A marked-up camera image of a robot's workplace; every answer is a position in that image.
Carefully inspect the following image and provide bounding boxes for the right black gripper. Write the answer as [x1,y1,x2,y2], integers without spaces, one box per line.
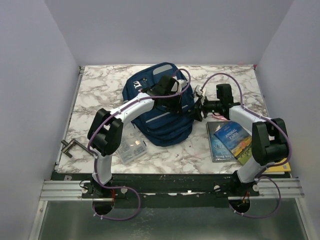
[188,95,222,122]

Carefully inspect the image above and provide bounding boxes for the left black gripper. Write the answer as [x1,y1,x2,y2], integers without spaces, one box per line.
[162,91,184,116]

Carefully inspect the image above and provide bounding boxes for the navy blue student backpack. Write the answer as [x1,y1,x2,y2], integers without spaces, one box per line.
[122,62,195,147]

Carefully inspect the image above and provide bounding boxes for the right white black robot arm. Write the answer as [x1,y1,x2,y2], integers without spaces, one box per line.
[191,83,291,196]

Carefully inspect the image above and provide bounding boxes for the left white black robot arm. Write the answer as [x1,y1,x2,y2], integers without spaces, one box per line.
[87,75,191,198]

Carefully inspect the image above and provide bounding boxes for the pink eraser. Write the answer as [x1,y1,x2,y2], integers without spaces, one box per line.
[212,113,228,121]

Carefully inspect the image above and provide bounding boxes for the dark blue hardcover book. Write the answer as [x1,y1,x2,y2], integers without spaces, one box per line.
[206,121,237,163]

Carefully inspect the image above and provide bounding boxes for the Animal Farm blue book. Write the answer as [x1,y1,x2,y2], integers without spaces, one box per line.
[214,121,252,166]

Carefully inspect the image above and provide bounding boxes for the clear plastic parts box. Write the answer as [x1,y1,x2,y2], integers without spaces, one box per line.
[116,137,147,165]

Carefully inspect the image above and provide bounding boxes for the yellow notebook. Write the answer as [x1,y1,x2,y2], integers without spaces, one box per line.
[264,162,291,174]

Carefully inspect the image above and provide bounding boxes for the metal table clamp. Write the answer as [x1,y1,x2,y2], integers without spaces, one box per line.
[60,139,91,158]

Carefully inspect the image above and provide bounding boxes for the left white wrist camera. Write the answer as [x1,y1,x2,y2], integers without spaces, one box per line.
[171,79,188,94]

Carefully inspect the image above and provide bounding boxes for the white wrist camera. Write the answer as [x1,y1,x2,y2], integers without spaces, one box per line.
[171,79,188,94]
[193,85,204,98]

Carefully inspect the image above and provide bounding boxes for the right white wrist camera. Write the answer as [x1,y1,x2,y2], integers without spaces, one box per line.
[193,85,204,98]

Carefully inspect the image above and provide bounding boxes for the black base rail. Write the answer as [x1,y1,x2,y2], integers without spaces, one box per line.
[49,173,290,212]

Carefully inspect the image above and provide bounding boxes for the aluminium extrusion frame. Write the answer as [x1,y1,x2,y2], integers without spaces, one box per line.
[39,178,305,202]

